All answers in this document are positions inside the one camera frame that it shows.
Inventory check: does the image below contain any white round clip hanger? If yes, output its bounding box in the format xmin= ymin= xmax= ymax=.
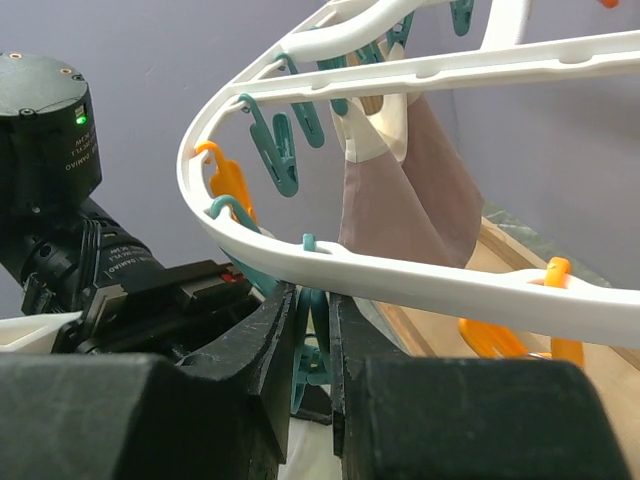
xmin=177 ymin=1 xmax=639 ymax=348

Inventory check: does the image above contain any beige pink underwear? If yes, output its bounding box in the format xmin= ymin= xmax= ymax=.
xmin=332 ymin=37 xmax=485 ymax=270

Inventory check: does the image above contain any orange front clip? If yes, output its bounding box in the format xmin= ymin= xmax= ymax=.
xmin=457 ymin=257 xmax=586 ymax=369

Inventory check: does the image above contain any wooden hanger rack frame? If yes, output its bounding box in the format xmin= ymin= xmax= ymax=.
xmin=344 ymin=89 xmax=640 ymax=480

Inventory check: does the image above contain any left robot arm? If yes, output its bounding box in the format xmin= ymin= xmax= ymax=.
xmin=1 ymin=52 xmax=259 ymax=360

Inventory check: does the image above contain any teal front clip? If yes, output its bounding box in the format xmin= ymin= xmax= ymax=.
xmin=197 ymin=195 xmax=279 ymax=298
xmin=289 ymin=233 xmax=334 ymax=415

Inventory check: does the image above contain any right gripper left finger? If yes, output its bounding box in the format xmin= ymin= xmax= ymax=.
xmin=1 ymin=283 xmax=296 ymax=479

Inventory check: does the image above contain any pale green white underwear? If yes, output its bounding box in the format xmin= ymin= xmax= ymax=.
xmin=277 ymin=418 xmax=342 ymax=480

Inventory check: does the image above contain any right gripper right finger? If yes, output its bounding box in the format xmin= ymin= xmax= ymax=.
xmin=329 ymin=294 xmax=631 ymax=479

